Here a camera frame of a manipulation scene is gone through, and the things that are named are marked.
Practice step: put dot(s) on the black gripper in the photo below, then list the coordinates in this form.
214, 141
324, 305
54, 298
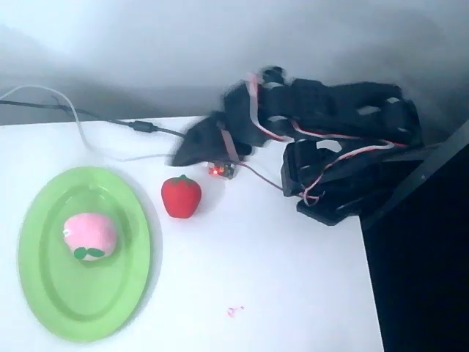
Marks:
199, 144

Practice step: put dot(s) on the pink plush peach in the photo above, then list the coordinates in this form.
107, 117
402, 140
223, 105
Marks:
89, 234

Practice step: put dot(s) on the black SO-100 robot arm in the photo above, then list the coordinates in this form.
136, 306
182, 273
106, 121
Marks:
348, 106

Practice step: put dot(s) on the green oval plastic plate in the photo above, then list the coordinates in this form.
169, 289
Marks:
55, 293

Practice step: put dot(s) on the controller board with red LED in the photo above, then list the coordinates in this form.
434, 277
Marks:
221, 170

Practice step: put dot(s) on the red toy strawberry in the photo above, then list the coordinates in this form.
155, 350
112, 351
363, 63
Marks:
181, 199

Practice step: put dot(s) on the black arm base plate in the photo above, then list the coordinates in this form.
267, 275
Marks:
326, 212

